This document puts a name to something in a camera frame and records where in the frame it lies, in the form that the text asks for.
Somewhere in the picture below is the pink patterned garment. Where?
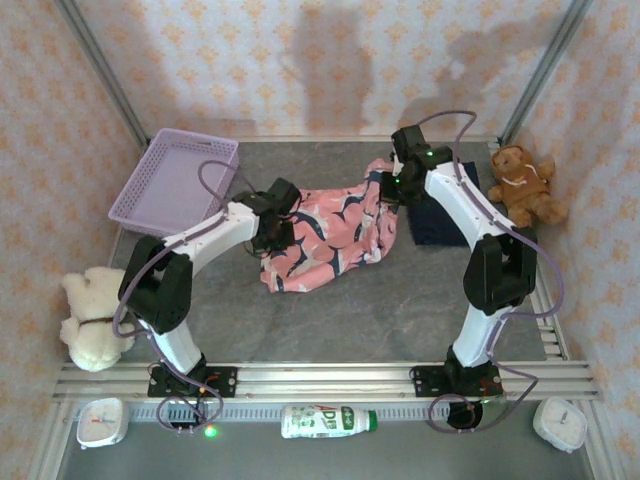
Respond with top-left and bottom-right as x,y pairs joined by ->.
259,158 -> 401,294

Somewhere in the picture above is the navy blue garment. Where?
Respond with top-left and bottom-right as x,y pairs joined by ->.
407,159 -> 479,246

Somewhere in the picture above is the purple plastic basket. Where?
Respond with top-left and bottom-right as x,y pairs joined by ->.
107,127 -> 240,240

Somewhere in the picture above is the brown teddy bear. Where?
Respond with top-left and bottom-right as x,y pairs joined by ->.
487,143 -> 570,246

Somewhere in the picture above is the white plush toy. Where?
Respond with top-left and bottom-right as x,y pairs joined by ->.
59,266 -> 137,372

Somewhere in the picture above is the white and green drink bottle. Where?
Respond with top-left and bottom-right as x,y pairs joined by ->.
280,403 -> 379,440

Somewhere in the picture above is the white clock with orange hands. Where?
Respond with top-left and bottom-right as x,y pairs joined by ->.
75,397 -> 126,450

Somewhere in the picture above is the white clock with purple hands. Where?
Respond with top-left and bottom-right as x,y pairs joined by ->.
532,397 -> 589,454

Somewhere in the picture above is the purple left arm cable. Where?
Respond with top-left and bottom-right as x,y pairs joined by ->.
113,160 -> 256,434

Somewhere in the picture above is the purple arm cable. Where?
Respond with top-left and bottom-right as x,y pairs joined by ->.
417,110 -> 565,434
113,160 -> 256,434

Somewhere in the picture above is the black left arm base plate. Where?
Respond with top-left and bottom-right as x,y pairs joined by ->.
147,365 -> 238,399

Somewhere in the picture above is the aluminium mounting rail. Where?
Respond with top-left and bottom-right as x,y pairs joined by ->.
52,360 -> 600,401

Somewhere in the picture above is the aluminium frame post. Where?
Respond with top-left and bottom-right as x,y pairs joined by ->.
499,0 -> 596,146
54,0 -> 151,146

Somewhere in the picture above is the grey slotted cable duct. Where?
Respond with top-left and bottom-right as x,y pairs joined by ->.
74,402 -> 451,422

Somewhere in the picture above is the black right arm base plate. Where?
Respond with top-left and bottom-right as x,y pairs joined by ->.
409,364 -> 504,399

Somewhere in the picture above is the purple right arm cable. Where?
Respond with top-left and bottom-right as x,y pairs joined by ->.
417,110 -> 565,434

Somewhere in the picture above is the black round cable grommet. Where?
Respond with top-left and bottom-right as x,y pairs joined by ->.
447,402 -> 485,432

